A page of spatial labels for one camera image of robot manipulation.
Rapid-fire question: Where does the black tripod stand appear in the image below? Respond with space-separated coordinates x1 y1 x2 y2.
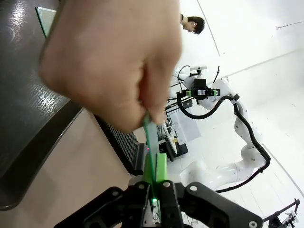
262 198 301 228

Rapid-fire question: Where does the person's right hand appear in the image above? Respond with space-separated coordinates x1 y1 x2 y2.
38 0 183 134

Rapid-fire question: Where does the black device box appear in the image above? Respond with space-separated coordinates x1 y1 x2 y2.
157 139 189 162

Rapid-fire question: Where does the black ribbed PCB rack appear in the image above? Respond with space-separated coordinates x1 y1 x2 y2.
94 114 149 175

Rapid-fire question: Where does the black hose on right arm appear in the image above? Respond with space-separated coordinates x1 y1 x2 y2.
177 91 272 193

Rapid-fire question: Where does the grey flat panel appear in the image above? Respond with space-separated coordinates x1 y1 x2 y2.
170 111 201 144

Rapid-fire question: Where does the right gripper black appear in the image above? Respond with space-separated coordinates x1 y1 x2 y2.
182 79 221 98

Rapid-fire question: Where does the person with black hair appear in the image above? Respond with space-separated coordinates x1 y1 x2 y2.
180 13 206 36

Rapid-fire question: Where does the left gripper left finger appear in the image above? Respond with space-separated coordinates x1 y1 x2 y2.
54 153 157 228

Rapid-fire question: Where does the black plastic tray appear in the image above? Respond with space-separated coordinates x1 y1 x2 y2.
0 0 85 211

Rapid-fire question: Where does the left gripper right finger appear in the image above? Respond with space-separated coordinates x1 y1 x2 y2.
155 152 263 228

